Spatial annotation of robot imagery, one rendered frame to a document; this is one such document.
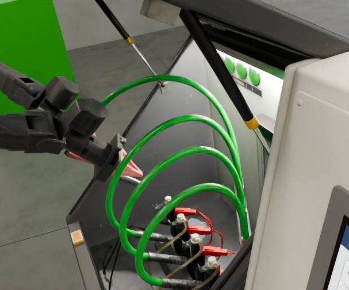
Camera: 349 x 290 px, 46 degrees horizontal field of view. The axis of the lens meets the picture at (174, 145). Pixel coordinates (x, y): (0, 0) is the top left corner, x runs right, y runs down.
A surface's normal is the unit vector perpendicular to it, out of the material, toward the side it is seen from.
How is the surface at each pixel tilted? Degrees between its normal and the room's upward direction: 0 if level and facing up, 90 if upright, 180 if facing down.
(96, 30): 90
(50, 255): 0
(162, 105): 90
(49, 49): 90
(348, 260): 76
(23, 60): 90
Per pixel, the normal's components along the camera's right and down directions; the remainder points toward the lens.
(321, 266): -0.92, 0.09
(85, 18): 0.26, 0.44
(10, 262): -0.15, -0.86
